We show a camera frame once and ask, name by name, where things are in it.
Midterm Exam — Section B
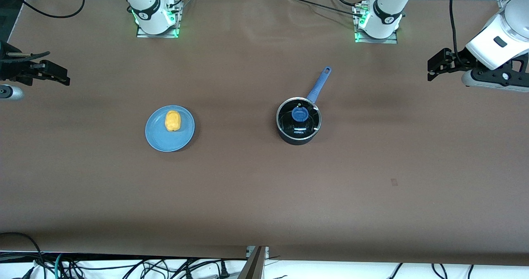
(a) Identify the yellow peeled potato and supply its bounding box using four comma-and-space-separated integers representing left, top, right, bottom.
164, 110, 181, 133

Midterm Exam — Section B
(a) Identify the black looped floor cable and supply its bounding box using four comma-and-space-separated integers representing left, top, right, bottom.
0, 232, 47, 279

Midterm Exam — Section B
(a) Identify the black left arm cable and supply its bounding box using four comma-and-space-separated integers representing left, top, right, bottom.
449, 0, 462, 58

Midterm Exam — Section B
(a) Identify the teal floor cable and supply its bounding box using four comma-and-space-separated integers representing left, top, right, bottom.
53, 253, 67, 279

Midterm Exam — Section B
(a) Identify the black cable with plug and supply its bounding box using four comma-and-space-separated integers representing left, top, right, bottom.
182, 259, 230, 279

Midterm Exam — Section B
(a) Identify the black cable across table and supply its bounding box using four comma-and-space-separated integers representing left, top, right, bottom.
284, 0, 361, 15

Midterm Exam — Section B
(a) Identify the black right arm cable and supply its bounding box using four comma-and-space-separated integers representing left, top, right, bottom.
21, 0, 86, 19

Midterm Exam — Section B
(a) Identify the blue round plate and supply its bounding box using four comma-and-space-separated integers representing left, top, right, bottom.
145, 105, 195, 153

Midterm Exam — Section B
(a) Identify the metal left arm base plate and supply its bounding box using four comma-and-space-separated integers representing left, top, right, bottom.
352, 3, 399, 44

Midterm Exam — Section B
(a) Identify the black pot with blue handle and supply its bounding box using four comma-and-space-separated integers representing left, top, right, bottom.
276, 66, 332, 146

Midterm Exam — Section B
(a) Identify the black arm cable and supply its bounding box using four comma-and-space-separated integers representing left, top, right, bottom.
21, 0, 86, 19
449, 0, 462, 58

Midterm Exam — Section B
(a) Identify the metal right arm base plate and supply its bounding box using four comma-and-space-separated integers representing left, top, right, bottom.
136, 0, 184, 38

